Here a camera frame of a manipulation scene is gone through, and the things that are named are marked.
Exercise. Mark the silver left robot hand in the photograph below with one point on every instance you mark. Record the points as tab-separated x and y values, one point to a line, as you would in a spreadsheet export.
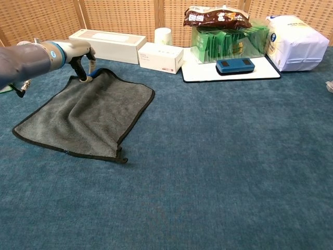
78	50

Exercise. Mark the grey and blue cloth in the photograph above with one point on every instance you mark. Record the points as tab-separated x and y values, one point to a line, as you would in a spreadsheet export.
88	114

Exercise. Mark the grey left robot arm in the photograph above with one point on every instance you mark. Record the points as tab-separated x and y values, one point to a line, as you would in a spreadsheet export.
26	62

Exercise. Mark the long white power strip box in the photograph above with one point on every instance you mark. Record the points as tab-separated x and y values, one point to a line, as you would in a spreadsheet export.
109	44

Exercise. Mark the bamboo folding screen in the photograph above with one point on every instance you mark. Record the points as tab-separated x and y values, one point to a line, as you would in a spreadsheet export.
117	15

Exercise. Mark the small white cardboard box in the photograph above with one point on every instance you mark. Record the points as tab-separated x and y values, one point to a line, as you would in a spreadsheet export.
160	57

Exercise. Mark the green white tissue pack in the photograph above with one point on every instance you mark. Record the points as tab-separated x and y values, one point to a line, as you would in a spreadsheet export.
4	90

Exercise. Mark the white paper cup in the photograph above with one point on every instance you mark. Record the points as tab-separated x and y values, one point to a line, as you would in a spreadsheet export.
163	37

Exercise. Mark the white rectangular board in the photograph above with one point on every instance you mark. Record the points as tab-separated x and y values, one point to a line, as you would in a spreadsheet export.
200	74

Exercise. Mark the brown snack bag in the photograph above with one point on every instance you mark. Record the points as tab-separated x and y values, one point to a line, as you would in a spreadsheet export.
216	18

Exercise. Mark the clear box of green sachets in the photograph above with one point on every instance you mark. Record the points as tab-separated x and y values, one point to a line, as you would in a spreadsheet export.
229	44

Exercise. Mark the blue whiteboard eraser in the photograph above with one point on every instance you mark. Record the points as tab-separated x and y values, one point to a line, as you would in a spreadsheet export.
235	66

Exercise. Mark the teal carpet table cover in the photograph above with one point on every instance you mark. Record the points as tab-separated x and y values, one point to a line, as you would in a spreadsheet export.
208	169

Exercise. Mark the white flour bag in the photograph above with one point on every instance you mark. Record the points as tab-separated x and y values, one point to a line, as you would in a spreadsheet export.
299	44

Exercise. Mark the clear plastic zip bag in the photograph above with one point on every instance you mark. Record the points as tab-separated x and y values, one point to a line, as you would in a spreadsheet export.
330	87

